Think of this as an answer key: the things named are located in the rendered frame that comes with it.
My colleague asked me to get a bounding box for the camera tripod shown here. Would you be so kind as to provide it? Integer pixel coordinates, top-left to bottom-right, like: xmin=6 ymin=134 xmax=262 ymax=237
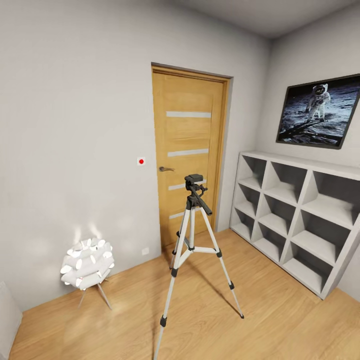
xmin=154 ymin=173 xmax=244 ymax=360

